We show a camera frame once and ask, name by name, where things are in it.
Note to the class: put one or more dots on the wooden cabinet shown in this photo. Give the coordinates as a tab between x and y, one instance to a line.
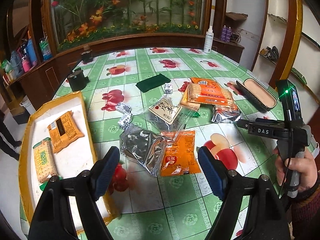
45	80

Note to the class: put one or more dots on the dark thermos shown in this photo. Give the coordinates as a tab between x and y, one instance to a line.
25	47

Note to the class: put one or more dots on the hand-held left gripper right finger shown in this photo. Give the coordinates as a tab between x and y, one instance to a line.
212	172

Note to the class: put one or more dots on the yellow carton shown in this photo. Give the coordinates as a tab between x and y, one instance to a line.
9	77

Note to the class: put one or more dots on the black cylinder container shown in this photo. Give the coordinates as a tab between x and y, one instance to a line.
87	56
77	81

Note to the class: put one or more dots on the clear plum packet beige label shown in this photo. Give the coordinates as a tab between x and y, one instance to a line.
165	111

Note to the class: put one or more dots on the person's right forearm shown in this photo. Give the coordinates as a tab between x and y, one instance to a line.
307	210

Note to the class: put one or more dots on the green fruit print tablecloth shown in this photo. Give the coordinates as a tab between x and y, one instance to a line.
175	75

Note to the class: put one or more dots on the white spray bottle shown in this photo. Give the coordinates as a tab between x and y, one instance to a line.
208	42

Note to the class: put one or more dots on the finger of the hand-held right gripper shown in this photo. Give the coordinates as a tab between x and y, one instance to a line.
242	124

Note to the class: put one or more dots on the dark green packet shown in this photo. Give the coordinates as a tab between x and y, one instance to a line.
151	82

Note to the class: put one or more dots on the yellow cardboard box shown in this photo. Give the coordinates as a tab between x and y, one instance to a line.
75	150

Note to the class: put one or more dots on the crumpled silver foil packet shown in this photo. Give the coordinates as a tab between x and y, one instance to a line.
225	115

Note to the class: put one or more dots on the blue green plastic pack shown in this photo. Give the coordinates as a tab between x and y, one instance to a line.
46	50

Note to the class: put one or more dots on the blue thermos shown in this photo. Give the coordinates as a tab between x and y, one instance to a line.
32	52

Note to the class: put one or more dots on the green bag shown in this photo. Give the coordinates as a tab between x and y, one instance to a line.
6	66

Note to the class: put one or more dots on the white bucket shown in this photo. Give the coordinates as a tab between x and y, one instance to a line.
27	106

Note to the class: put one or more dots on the small pink bottle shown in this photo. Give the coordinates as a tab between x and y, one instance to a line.
25	65

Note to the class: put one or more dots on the person's right hand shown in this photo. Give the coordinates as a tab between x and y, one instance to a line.
308	172

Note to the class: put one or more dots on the dark glasses case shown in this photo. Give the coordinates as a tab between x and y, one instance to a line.
260	96

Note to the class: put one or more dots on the silver clear plastic packet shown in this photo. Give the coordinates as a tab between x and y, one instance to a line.
140	147

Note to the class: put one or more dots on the green cracker packet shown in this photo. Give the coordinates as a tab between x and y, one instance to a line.
45	160

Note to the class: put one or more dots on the black white candy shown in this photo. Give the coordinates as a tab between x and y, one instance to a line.
125	121
168	88
124	108

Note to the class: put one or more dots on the purple spray can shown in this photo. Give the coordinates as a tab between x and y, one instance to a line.
224	33
229	34

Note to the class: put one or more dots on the glass flower display case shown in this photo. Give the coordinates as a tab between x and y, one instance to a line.
125	5

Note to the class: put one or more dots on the orange snack packet black label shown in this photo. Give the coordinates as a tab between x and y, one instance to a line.
65	132

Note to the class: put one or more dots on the cracker packet orange label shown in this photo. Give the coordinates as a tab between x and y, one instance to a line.
207	93

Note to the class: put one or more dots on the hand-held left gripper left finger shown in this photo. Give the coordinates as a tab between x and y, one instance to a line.
107	172

